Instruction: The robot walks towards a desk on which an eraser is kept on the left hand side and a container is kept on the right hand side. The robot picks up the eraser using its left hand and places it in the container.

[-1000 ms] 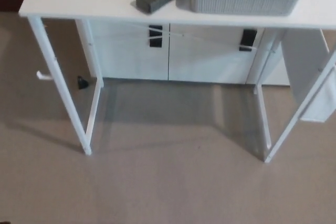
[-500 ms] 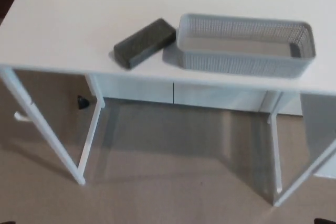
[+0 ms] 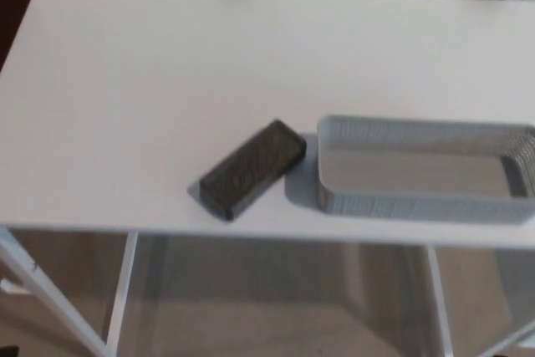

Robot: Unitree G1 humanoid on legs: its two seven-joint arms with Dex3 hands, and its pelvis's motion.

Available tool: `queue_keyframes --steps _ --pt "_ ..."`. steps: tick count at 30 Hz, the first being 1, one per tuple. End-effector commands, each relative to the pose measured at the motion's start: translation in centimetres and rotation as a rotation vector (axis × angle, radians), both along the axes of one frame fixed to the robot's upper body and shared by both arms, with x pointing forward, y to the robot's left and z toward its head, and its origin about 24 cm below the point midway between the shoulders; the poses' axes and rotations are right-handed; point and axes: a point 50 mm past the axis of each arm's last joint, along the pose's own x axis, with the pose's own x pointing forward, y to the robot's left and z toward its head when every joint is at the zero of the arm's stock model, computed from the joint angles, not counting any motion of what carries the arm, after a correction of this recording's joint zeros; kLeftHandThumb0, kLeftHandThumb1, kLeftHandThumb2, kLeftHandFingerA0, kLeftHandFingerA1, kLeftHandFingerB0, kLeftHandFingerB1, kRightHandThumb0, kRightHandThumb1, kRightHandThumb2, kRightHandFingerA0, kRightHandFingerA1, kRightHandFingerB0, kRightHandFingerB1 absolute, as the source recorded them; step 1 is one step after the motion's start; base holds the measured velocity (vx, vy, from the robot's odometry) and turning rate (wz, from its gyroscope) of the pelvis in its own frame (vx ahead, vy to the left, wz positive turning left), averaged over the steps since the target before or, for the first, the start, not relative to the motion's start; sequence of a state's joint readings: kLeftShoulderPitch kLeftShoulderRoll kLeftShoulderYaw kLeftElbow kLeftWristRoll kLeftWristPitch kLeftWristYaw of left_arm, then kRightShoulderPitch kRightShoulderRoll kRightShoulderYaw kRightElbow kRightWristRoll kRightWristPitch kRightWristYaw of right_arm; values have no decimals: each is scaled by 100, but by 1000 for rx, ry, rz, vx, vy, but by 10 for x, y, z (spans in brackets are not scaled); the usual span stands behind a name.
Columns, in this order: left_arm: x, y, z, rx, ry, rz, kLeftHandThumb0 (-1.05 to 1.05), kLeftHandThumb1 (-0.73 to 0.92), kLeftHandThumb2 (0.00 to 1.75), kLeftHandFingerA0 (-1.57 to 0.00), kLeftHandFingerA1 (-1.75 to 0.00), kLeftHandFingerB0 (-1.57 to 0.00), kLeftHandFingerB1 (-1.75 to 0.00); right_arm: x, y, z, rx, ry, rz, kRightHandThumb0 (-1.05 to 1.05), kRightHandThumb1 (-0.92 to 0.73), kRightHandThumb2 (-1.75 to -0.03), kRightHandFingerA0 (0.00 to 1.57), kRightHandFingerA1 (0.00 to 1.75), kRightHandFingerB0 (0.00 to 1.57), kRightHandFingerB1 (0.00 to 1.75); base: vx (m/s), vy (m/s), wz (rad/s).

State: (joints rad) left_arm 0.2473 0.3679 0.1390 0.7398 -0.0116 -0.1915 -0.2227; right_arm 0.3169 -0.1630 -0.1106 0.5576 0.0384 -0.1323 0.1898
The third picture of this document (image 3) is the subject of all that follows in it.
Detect dark brown furniture piece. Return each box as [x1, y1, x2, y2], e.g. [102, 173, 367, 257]
[0, 0, 33, 76]

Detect white metal desk leg frame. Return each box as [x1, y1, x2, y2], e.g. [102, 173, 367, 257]
[0, 227, 140, 357]
[425, 246, 535, 357]

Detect grey plastic mesh basket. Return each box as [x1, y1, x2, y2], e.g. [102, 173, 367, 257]
[316, 114, 535, 224]

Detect dark felt board eraser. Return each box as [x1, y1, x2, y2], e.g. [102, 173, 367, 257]
[198, 119, 308, 222]

